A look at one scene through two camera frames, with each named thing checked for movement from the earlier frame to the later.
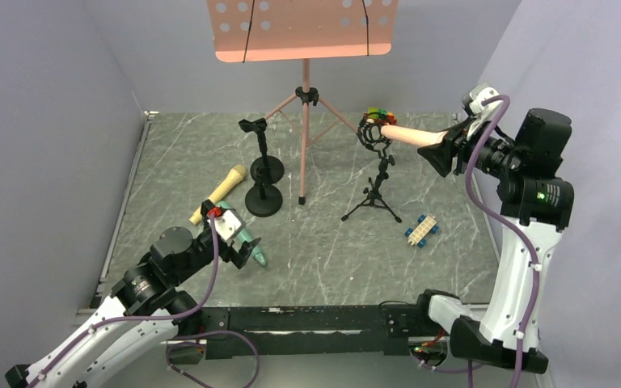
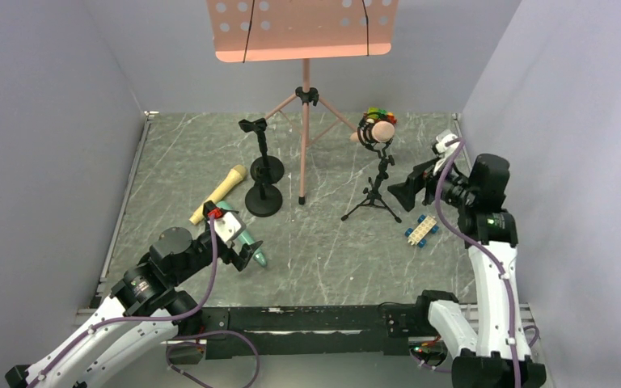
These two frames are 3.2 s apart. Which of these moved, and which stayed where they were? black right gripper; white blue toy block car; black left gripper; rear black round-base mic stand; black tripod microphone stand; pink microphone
Moved: pink microphone; black right gripper
Stayed: black tripod microphone stand; rear black round-base mic stand; black left gripper; white blue toy block car
